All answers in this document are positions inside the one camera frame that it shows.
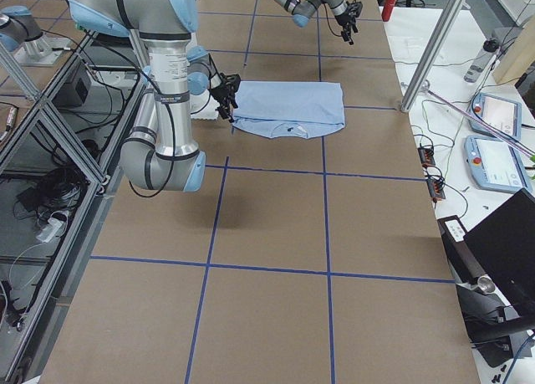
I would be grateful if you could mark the blue teach pendant far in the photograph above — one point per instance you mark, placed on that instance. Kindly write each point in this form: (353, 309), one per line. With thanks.
(500, 113)

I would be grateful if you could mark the blue teach pendant near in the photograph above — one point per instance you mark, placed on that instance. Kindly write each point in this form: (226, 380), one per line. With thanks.
(494, 165)

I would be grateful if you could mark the red cylinder tube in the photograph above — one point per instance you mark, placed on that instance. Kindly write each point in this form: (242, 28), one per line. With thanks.
(388, 7)

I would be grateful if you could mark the light blue t-shirt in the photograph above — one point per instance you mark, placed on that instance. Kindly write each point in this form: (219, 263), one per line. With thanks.
(274, 109)

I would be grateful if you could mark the aluminium frame rack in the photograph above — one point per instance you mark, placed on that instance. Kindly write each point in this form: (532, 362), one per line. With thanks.
(63, 118)

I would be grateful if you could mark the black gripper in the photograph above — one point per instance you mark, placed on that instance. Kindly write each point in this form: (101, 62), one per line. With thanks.
(219, 91)
(343, 17)

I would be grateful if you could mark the blue teach pendant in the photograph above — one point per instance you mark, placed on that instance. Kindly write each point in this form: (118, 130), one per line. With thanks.
(500, 113)
(494, 165)

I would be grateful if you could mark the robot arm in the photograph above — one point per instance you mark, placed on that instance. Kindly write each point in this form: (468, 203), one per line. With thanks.
(160, 152)
(303, 10)

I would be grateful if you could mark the aluminium frame column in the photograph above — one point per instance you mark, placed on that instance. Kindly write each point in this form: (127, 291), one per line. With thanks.
(435, 42)

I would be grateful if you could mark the black camera stand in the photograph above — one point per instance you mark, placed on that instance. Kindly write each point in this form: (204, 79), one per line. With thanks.
(495, 330)

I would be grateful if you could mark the black laptop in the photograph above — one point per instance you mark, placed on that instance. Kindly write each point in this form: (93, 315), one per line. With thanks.
(503, 244)

